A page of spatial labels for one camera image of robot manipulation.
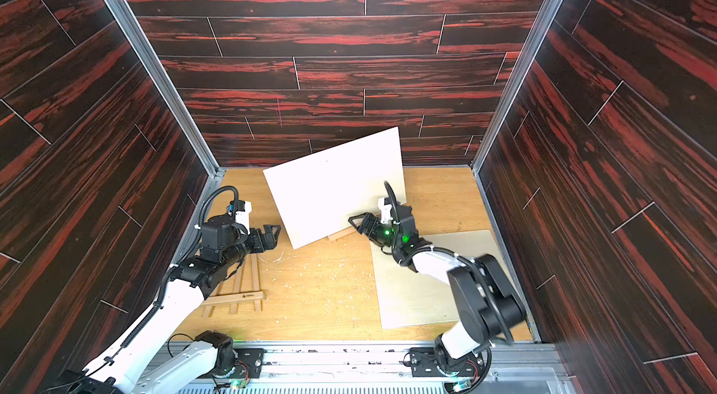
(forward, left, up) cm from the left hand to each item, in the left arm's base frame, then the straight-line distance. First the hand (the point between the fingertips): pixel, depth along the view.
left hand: (271, 227), depth 81 cm
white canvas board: (-12, -41, -21) cm, 48 cm away
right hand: (+7, -26, -6) cm, 27 cm away
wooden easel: (-11, +12, -18) cm, 24 cm away
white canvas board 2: (+8, -14, +7) cm, 17 cm away
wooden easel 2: (+7, -21, -13) cm, 26 cm away
